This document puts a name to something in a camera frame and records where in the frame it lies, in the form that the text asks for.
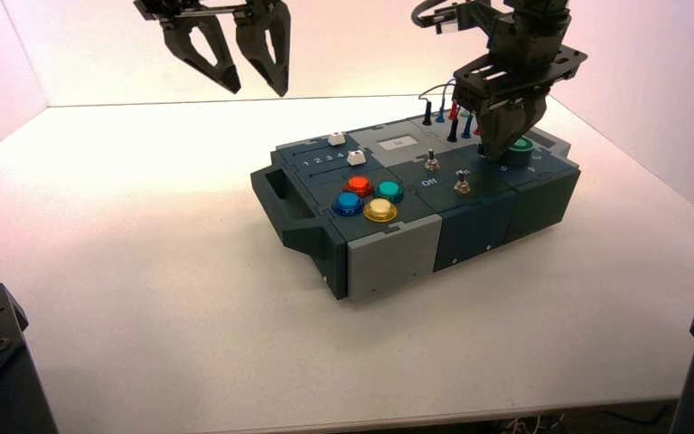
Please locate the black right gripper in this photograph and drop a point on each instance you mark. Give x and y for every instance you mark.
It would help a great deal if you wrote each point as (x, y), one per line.
(526, 57)

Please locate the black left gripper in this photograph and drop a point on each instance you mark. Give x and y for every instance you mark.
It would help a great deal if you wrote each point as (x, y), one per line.
(203, 7)

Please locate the dark green rotary knob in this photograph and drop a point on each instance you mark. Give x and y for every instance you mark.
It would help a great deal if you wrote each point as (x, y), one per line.
(522, 150)

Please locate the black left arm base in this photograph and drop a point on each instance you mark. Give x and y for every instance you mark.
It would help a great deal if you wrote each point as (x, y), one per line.
(0, 371)

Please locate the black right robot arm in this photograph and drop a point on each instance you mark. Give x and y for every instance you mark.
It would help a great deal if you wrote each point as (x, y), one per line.
(535, 9)

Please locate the blue banana plug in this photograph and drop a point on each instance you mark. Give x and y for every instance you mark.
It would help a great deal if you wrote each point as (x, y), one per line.
(467, 126)
(441, 114)

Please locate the black banana plug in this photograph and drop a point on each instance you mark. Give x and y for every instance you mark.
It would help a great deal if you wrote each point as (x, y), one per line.
(426, 114)
(453, 130)

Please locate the dark blue grey control box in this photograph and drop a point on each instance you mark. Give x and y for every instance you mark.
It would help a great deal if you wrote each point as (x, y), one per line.
(473, 224)

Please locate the small white display screen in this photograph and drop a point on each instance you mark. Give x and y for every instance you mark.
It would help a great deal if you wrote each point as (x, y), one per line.
(399, 143)

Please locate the white slider cap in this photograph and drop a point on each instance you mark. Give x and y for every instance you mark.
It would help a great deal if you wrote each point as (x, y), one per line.
(355, 158)
(336, 139)

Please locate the teal round push button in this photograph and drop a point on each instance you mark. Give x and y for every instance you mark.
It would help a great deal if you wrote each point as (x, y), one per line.
(389, 191)

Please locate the yellow round push button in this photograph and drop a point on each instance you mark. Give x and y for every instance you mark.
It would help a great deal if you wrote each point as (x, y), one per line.
(380, 210)

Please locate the red round push button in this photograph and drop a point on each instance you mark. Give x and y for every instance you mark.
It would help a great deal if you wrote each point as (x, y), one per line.
(359, 185)

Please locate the blue round push button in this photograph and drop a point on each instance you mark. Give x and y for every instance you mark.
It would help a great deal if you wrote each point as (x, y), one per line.
(347, 204)

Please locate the metal toggle switch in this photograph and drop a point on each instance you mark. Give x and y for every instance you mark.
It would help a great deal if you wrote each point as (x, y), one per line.
(461, 183)
(432, 160)

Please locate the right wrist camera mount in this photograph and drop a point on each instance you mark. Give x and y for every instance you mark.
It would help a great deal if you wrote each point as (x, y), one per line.
(469, 15)

